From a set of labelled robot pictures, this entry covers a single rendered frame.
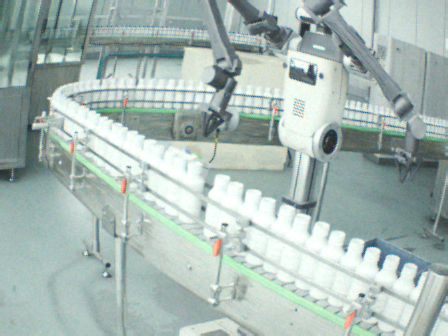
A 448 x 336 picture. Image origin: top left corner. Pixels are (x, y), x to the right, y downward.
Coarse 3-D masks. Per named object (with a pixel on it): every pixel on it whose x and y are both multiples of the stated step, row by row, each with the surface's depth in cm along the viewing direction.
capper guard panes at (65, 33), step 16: (64, 0) 609; (80, 0) 626; (48, 16) 602; (64, 16) 619; (80, 16) 636; (48, 32) 612; (64, 32) 629; (80, 32) 645; (48, 48) 621; (64, 48) 638; (80, 48) 655
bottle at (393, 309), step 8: (408, 264) 106; (408, 272) 103; (400, 280) 105; (408, 280) 103; (392, 288) 106; (400, 288) 103; (408, 288) 103; (408, 296) 104; (392, 304) 105; (400, 304) 104; (384, 312) 107; (392, 312) 105; (400, 312) 104; (392, 320) 105; (384, 328) 106; (392, 328) 106
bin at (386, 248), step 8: (368, 240) 179; (376, 240) 183; (384, 240) 180; (384, 248) 180; (392, 248) 177; (400, 248) 174; (384, 256) 180; (400, 256) 173; (408, 256) 170; (416, 256) 167; (400, 264) 173; (416, 264) 167; (424, 264) 164; (416, 272) 167; (416, 280) 154
